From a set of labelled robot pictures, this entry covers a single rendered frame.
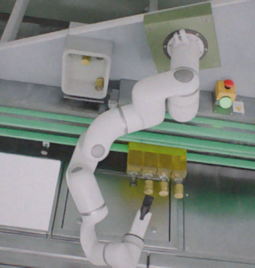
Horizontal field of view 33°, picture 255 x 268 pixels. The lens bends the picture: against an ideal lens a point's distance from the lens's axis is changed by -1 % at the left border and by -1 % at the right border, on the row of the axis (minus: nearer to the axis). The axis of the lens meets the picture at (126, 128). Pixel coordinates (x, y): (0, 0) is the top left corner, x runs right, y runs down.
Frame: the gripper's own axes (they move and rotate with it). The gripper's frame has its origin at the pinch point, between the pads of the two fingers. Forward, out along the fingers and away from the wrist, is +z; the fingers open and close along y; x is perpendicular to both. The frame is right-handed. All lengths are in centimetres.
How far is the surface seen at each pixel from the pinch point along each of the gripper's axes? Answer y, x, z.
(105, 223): -12.5, 12.3, -6.7
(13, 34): 16, 76, 44
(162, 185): 1.8, -3.1, 8.8
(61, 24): -18, 79, 100
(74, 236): -11.8, 20.8, -16.5
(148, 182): 1.8, 2.1, 7.6
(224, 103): 19.8, -15.3, 41.2
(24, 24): -15, 95, 88
